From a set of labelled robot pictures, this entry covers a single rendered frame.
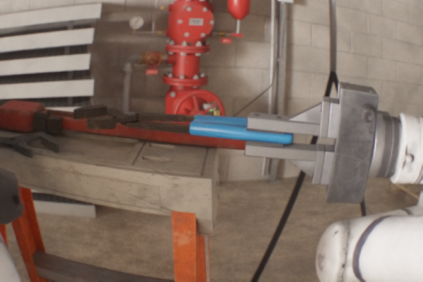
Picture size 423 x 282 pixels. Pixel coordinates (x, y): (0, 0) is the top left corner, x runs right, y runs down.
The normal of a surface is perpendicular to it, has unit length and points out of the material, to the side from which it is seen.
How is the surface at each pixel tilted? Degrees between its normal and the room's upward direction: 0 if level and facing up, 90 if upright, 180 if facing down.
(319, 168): 90
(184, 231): 79
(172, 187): 88
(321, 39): 90
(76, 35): 90
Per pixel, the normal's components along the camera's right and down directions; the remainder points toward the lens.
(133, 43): 0.25, 0.25
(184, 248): -0.05, 0.05
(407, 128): -0.09, -0.54
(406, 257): -0.98, -0.14
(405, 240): -0.89, -0.45
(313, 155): -0.18, 0.22
